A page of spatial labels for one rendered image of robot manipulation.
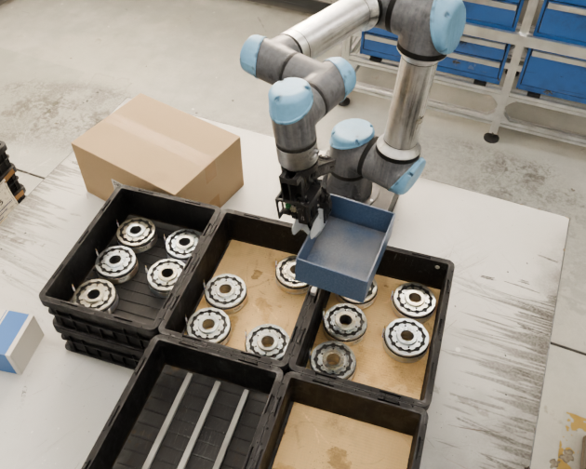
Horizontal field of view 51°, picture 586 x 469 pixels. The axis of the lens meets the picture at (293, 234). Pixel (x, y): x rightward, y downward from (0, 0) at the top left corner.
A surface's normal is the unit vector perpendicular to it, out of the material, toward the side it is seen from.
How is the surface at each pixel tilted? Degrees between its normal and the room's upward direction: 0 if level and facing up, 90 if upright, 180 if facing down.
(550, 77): 90
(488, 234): 0
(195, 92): 0
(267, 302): 0
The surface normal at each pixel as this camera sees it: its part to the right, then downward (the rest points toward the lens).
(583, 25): -0.39, 0.69
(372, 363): 0.00, -0.67
